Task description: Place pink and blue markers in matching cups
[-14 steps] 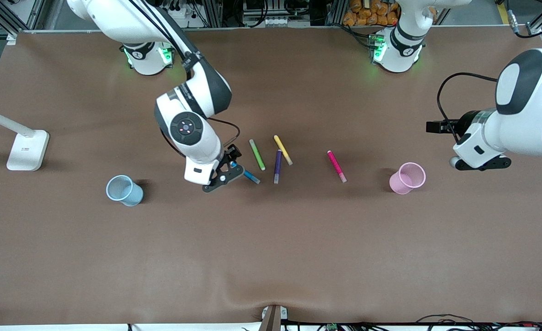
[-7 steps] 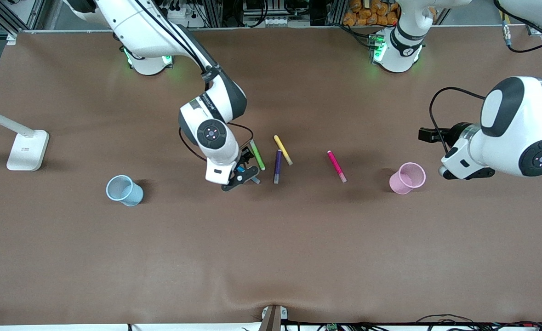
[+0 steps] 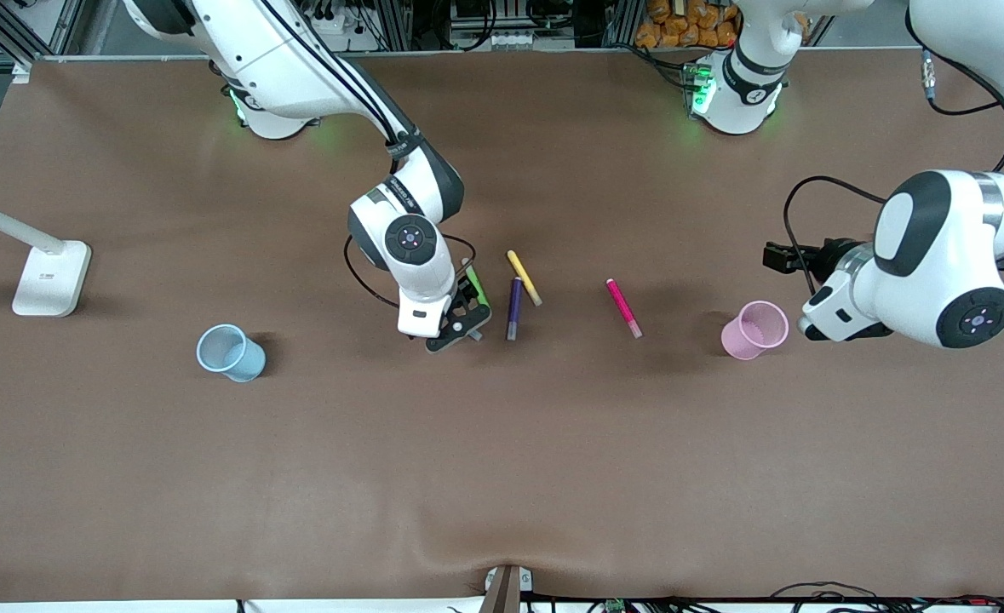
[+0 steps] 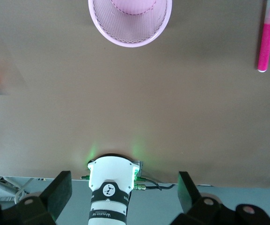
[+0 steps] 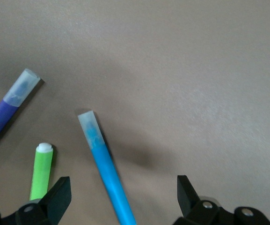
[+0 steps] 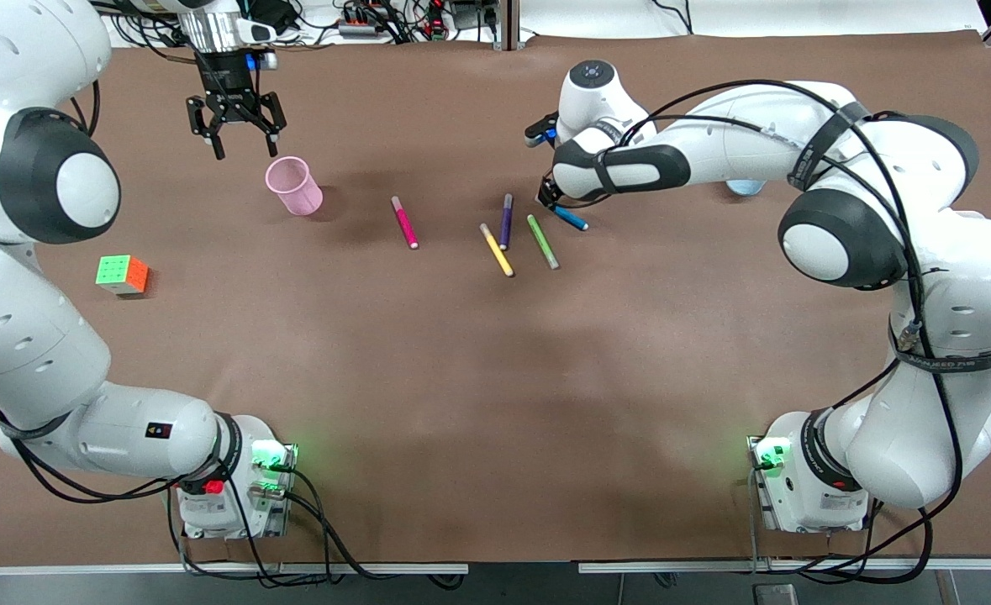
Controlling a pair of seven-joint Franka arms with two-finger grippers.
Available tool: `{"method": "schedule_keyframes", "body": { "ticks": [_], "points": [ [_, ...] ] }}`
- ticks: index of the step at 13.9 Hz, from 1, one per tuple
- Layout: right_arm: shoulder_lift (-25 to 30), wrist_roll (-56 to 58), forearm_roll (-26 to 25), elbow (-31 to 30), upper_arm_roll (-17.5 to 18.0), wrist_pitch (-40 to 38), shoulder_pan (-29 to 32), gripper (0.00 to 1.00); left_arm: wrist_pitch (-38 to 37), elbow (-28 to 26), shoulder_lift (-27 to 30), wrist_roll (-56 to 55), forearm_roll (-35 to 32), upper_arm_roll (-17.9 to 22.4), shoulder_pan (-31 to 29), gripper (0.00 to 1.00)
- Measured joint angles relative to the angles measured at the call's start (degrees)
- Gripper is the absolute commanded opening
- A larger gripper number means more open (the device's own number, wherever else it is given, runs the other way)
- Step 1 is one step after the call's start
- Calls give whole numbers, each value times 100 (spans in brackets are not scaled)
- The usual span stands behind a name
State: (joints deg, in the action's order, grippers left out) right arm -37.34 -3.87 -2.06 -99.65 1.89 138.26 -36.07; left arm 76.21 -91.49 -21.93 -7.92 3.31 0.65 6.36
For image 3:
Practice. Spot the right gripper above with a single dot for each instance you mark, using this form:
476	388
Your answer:
466	295

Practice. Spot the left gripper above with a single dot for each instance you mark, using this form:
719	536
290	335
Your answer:
826	258

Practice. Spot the pink marker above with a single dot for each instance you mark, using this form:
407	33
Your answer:
622	306

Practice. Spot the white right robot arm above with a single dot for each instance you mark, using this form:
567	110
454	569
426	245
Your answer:
297	60

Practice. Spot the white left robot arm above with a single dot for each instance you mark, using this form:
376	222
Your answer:
936	255

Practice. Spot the green marker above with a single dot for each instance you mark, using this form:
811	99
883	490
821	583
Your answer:
478	288

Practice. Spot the purple marker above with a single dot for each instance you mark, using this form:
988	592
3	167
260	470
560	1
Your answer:
515	308

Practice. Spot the yellow marker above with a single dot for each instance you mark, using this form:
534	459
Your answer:
524	277

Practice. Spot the pink cup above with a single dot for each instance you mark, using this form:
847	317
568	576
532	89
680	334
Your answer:
740	340

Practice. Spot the light blue cup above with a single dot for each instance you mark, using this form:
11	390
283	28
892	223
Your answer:
246	362

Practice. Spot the orange bag pile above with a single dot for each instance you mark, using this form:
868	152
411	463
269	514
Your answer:
689	25

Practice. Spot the white power strip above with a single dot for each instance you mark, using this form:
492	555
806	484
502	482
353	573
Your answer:
335	21

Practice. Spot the white lamp stand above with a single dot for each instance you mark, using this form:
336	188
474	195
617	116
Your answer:
50	281

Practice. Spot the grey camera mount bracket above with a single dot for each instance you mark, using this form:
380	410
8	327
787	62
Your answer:
506	589

